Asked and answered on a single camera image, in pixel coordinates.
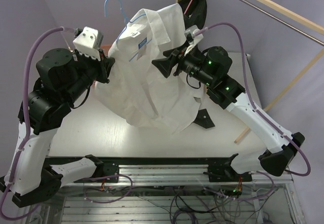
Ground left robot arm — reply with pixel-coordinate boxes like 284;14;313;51
1;48;115;208

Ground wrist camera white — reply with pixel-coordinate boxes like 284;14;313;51
184;25;204;56
73;26;103;61

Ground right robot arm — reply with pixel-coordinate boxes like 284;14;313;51
152;45;305;181

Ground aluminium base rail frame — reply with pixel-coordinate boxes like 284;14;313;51
26;158;305;223

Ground blue wire hanger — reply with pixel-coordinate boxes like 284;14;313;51
104;0;150;62

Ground white shirt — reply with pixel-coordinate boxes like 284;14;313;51
94;4;203;133

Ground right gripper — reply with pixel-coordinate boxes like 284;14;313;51
152;41;214;87

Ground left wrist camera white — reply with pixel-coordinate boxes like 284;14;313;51
73;26;103;61

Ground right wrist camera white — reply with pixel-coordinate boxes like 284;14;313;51
184;25;204;56

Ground tangled cables under table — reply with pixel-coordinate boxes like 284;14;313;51
85;173;279;224

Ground metal hanging rod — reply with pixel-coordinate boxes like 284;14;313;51
238;0;323;46

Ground wooden clothes rack frame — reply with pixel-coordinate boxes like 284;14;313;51
177;0;323;144

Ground dark striped shirt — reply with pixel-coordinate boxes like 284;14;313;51
178;0;215;129

